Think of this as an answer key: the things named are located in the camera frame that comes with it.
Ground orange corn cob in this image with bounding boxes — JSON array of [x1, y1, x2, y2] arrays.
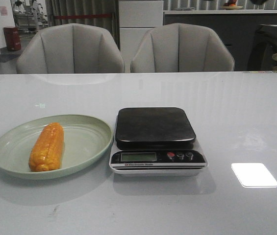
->
[[28, 122, 64, 172]]

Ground black silver kitchen scale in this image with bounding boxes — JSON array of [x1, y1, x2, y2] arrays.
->
[[109, 107, 208, 176]]

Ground right grey upholstered chair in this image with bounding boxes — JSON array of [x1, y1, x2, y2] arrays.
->
[[130, 23, 235, 73]]

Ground grey upholstered chair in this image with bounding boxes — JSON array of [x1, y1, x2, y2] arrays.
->
[[130, 23, 235, 73], [16, 23, 125, 74]]

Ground left grey upholstered chair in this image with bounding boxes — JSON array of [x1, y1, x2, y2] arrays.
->
[[16, 23, 125, 74]]

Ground light green plate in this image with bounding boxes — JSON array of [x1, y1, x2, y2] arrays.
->
[[0, 115, 113, 180]]

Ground white drawer cabinet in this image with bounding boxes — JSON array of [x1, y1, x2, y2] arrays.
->
[[118, 0, 163, 72]]

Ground red barrier belt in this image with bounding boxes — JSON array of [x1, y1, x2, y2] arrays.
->
[[53, 14, 113, 20]]

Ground grey counter with white top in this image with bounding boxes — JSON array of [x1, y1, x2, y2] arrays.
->
[[163, 9, 277, 71]]

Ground fruit bowl on counter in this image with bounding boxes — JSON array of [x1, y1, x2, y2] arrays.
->
[[221, 0, 243, 10]]

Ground dark appliance at right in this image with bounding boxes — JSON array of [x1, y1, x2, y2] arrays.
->
[[247, 24, 277, 71]]

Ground pink wall notice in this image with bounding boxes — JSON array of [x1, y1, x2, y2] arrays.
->
[[0, 6, 8, 16]]

